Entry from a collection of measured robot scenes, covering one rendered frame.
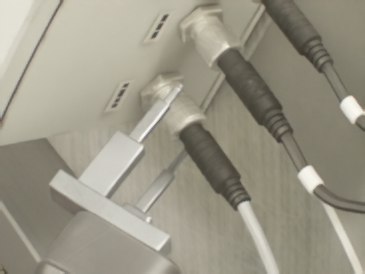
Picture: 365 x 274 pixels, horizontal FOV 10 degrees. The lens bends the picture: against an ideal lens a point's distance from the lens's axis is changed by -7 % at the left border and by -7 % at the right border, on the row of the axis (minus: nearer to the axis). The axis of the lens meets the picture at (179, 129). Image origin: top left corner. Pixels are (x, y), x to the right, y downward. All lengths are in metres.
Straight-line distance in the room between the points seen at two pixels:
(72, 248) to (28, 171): 0.17
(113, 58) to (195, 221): 0.10
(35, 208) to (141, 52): 0.13
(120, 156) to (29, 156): 0.15
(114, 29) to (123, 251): 0.08
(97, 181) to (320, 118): 0.09
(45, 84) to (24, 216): 0.13
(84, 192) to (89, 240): 0.02
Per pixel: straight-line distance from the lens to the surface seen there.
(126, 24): 0.81
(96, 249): 0.78
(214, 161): 0.83
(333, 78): 0.78
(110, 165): 0.80
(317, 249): 0.85
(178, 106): 0.84
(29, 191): 0.94
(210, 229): 0.89
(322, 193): 0.79
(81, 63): 0.81
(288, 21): 0.79
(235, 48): 0.82
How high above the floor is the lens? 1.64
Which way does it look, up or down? 8 degrees down
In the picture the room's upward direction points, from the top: 3 degrees counter-clockwise
